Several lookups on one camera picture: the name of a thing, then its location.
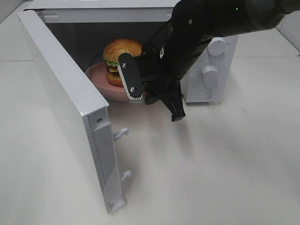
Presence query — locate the round white door button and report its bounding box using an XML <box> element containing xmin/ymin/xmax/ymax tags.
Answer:
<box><xmin>197</xmin><ymin>88</ymin><xmax>213</xmax><ymax>99</ymax></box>

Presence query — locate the white microwave door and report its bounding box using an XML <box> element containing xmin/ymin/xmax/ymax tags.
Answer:
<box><xmin>17</xmin><ymin>10</ymin><xmax>131</xmax><ymax>214</ymax></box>

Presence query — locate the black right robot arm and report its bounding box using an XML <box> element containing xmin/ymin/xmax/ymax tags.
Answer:
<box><xmin>118</xmin><ymin>0</ymin><xmax>300</xmax><ymax>121</ymax></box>

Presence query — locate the burger with lettuce and cheese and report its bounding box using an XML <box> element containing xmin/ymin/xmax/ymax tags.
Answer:
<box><xmin>103</xmin><ymin>38</ymin><xmax>143</xmax><ymax>87</ymax></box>

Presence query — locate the upper white power knob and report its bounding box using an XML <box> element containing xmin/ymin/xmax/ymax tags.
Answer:
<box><xmin>207</xmin><ymin>37</ymin><xmax>227</xmax><ymax>56</ymax></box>

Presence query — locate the white timer knob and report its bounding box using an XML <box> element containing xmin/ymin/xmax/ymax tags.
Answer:
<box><xmin>202</xmin><ymin>66</ymin><xmax>219</xmax><ymax>84</ymax></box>

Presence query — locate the pink round plate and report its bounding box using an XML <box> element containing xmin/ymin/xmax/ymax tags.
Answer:
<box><xmin>84</xmin><ymin>62</ymin><xmax>148</xmax><ymax>102</ymax></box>

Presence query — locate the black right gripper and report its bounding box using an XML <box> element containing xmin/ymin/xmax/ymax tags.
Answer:
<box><xmin>117</xmin><ymin>43</ymin><xmax>186</xmax><ymax>121</ymax></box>

